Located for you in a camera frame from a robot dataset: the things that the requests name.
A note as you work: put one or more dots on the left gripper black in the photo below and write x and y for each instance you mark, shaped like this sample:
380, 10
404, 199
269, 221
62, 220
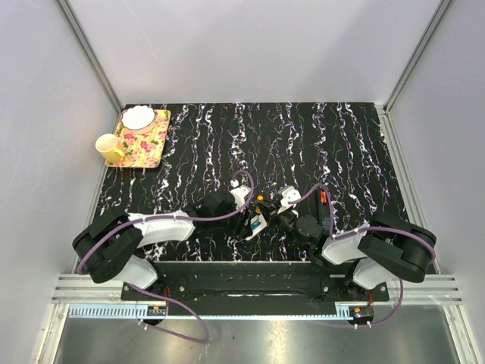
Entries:
242, 230

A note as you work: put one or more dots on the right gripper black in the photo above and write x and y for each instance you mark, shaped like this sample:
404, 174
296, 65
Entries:
267, 208

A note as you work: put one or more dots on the white remote control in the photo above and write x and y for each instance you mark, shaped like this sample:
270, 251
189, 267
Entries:
254, 227

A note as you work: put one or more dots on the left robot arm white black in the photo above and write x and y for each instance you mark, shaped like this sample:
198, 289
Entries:
107, 247

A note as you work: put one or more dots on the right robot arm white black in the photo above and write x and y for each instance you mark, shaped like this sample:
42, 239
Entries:
382, 249

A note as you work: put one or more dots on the black remote control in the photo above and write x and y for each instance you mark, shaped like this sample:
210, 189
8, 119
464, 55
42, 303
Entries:
324, 211

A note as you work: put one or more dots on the floral pink yellow tray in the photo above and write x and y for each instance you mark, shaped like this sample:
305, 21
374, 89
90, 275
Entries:
143, 150

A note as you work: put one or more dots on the white scalloped bowl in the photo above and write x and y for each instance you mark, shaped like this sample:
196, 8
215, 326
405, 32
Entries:
138, 117

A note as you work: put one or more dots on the yellow mug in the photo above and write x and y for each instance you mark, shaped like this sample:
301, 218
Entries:
110, 148

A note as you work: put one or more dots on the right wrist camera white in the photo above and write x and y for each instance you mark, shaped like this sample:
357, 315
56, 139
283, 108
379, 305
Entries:
288, 196

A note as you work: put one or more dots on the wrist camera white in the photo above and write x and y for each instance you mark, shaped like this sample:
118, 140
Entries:
239, 192
288, 196

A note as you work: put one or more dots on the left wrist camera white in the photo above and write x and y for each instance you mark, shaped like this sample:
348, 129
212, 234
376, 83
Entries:
239, 192

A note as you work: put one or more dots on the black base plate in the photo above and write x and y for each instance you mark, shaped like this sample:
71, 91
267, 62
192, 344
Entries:
262, 288

